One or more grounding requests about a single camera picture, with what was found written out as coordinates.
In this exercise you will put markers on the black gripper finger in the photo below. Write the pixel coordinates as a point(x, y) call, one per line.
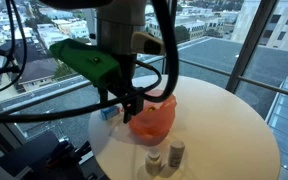
point(135, 105)
point(103, 96)

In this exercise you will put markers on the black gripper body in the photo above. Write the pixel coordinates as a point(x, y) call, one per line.
point(127, 73)

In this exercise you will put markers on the orange plastic carrier bag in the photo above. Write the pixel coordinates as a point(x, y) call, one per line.
point(154, 123)

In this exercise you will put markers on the white capped pill bottle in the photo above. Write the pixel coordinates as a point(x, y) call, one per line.
point(153, 161)

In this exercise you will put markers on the tall white cylindrical bottle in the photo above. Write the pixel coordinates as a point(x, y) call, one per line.
point(176, 153)

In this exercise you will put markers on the blue white small box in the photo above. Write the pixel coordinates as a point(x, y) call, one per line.
point(109, 112)

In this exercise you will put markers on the metal window railing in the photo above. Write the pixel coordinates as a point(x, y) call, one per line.
point(260, 84)

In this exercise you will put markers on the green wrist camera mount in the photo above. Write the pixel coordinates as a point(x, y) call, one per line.
point(84, 61)

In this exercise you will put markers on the black camera on stand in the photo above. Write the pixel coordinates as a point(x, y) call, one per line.
point(5, 50)

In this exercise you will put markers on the dark window frame post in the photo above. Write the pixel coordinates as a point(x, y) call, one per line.
point(250, 43)

